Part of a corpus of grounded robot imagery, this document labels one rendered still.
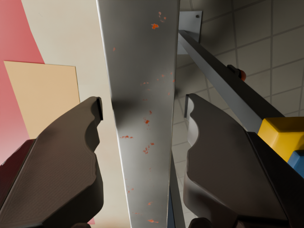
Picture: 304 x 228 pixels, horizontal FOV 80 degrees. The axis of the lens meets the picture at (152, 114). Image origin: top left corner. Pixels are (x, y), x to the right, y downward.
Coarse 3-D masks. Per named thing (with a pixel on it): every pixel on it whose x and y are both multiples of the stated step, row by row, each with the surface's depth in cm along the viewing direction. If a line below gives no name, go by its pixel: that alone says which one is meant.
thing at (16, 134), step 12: (0, 96) 14; (12, 96) 14; (0, 108) 15; (12, 108) 15; (0, 120) 15; (12, 120) 15; (0, 132) 16; (12, 132) 16; (24, 132) 16; (0, 144) 17; (12, 144) 17; (0, 156) 17
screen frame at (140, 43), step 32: (96, 0) 8; (128, 0) 8; (160, 0) 8; (128, 32) 9; (160, 32) 9; (128, 64) 10; (160, 64) 10; (128, 96) 11; (160, 96) 11; (128, 128) 12; (160, 128) 12; (128, 160) 13; (160, 160) 14; (128, 192) 15; (160, 192) 16; (160, 224) 19
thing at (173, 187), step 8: (176, 176) 79; (176, 184) 72; (176, 192) 66; (176, 200) 60; (168, 208) 51; (176, 208) 56; (168, 216) 49; (176, 216) 52; (168, 224) 47; (176, 224) 48; (184, 224) 61
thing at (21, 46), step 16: (0, 0) 11; (16, 0) 11; (0, 16) 11; (16, 16) 11; (0, 32) 12; (16, 32) 12; (0, 48) 12; (16, 48) 12; (32, 48) 12; (0, 64) 13; (0, 80) 13
